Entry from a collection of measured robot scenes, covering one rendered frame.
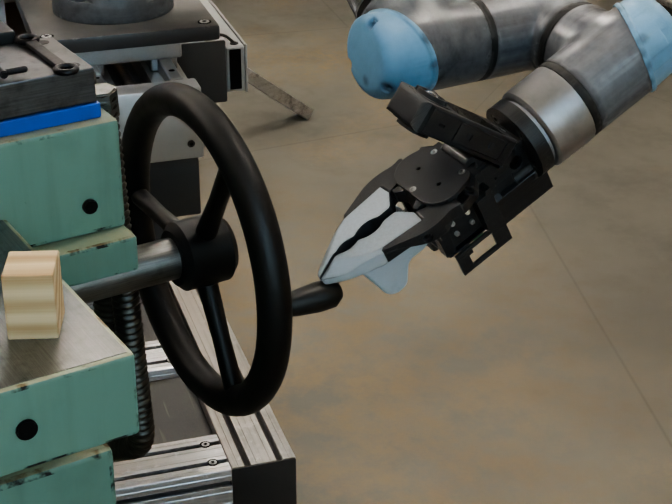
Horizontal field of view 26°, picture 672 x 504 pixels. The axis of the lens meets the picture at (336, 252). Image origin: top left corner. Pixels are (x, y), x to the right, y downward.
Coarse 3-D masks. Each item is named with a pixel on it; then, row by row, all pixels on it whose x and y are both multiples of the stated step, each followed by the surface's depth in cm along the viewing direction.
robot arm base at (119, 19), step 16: (64, 0) 177; (80, 0) 177; (96, 0) 175; (112, 0) 175; (128, 0) 176; (144, 0) 177; (160, 0) 179; (64, 16) 178; (80, 16) 176; (96, 16) 176; (112, 16) 176; (128, 16) 176; (144, 16) 177
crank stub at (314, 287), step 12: (300, 288) 116; (312, 288) 116; (324, 288) 116; (336, 288) 117; (300, 300) 115; (312, 300) 116; (324, 300) 116; (336, 300) 117; (300, 312) 116; (312, 312) 116
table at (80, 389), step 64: (0, 256) 103; (64, 256) 110; (128, 256) 113; (0, 320) 94; (64, 320) 94; (0, 384) 88; (64, 384) 89; (128, 384) 91; (0, 448) 88; (64, 448) 91
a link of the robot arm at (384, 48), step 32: (352, 0) 125; (384, 0) 122; (416, 0) 122; (448, 0) 124; (480, 0) 124; (352, 32) 123; (384, 32) 119; (416, 32) 120; (448, 32) 121; (480, 32) 123; (352, 64) 124; (384, 64) 120; (416, 64) 120; (448, 64) 122; (480, 64) 124; (384, 96) 122
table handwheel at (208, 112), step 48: (144, 96) 123; (192, 96) 116; (144, 144) 128; (240, 144) 113; (144, 192) 131; (240, 192) 111; (144, 240) 134; (192, 240) 120; (96, 288) 117; (144, 288) 134; (192, 288) 122; (288, 288) 112; (288, 336) 114; (192, 384) 129; (240, 384) 121
